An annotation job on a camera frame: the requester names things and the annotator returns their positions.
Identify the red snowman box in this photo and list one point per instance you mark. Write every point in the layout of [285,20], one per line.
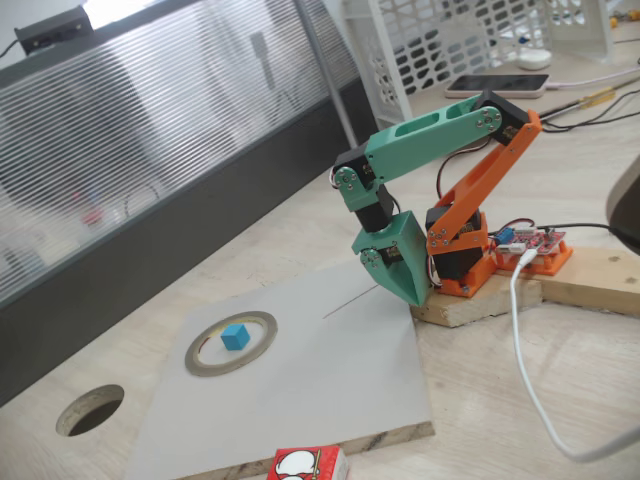
[307,465]

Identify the grey ribbed desk partition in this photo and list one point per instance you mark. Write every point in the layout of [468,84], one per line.
[150,150]

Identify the white earbud case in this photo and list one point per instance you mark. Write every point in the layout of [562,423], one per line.
[534,61]

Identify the red circuit board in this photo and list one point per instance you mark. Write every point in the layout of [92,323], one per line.
[530,240]

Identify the black depth camera sensor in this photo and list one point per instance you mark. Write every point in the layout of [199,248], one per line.
[50,30]

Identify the pink smartphone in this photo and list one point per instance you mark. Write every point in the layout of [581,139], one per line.
[500,86]

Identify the orange circuit board holder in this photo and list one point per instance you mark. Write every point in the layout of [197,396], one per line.
[555,262]

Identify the wooden base block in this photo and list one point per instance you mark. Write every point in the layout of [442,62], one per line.
[475,310]

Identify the brown cardboard sheet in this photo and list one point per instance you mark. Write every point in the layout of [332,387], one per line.
[560,105]

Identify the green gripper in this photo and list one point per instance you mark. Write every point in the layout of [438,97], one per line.
[400,272]

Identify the blue cube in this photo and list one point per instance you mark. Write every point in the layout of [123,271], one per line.
[234,339]

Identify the grey rounded object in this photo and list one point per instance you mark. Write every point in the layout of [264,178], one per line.
[627,200]

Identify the white perforated plastic basket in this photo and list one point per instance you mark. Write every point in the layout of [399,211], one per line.
[602,40]

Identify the grey board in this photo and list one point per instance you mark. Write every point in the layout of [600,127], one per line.
[350,360]

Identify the thick wooden beam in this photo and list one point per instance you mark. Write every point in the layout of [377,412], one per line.
[600,280]

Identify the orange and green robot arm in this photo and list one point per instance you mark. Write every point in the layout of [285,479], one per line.
[425,135]

